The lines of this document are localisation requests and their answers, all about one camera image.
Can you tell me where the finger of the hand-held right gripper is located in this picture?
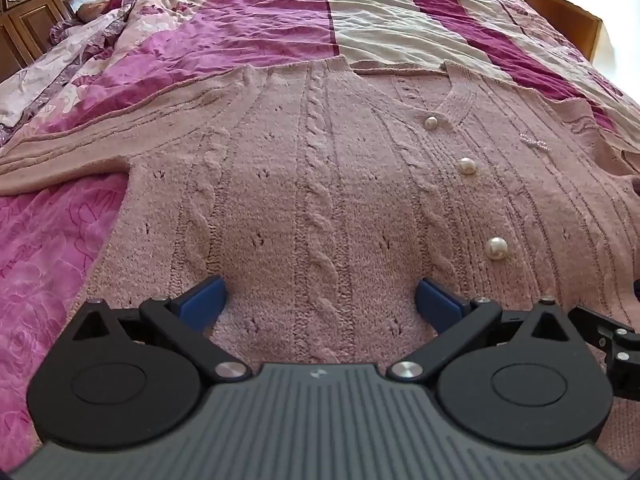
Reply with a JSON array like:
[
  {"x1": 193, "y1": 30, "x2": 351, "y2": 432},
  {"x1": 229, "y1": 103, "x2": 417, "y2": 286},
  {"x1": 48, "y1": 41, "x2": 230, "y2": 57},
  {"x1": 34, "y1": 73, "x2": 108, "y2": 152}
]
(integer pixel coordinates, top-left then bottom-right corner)
[{"x1": 569, "y1": 305, "x2": 640, "y2": 402}]

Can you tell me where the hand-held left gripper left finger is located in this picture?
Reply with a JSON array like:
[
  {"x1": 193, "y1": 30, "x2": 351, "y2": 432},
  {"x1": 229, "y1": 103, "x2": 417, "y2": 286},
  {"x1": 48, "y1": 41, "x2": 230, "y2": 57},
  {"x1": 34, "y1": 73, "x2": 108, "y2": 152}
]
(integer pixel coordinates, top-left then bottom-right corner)
[{"x1": 72, "y1": 276, "x2": 253, "y2": 381}]

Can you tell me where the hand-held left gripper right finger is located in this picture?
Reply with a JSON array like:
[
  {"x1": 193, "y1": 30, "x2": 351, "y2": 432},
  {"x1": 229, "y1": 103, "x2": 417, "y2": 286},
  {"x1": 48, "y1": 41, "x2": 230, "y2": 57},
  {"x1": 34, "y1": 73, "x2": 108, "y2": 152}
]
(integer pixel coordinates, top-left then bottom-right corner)
[{"x1": 386, "y1": 277, "x2": 571, "y2": 381}]

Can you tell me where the pink knitted cardigan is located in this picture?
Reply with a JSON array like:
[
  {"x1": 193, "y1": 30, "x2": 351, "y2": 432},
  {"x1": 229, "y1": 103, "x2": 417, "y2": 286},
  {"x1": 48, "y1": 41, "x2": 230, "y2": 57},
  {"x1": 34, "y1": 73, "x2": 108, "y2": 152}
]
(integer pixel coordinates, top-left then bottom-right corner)
[{"x1": 0, "y1": 57, "x2": 640, "y2": 466}]

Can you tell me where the floral duvet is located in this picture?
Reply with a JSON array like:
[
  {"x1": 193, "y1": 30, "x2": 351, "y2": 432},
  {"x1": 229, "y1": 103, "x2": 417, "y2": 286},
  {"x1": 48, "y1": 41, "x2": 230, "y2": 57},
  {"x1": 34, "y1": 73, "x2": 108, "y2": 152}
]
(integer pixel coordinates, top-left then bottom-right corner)
[{"x1": 0, "y1": 0, "x2": 186, "y2": 146}]

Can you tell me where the pink patchwork bedspread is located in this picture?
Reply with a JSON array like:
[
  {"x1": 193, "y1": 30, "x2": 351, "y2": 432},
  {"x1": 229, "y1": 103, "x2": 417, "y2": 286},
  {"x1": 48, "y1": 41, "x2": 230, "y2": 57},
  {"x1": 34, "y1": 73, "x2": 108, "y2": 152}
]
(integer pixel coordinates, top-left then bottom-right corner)
[{"x1": 0, "y1": 0, "x2": 640, "y2": 461}]

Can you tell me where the carved wooden headboard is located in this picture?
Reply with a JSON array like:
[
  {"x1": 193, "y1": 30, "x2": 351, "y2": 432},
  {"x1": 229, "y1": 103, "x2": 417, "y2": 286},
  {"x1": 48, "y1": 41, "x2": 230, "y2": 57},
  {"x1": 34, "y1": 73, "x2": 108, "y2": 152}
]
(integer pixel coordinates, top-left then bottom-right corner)
[{"x1": 0, "y1": 0, "x2": 143, "y2": 81}]

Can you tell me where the wooden bed frame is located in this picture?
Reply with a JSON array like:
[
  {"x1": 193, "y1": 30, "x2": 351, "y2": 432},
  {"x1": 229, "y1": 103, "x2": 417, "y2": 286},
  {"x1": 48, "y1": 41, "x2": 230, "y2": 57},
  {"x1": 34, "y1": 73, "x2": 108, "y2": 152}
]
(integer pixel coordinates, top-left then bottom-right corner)
[{"x1": 375, "y1": 0, "x2": 603, "y2": 61}]

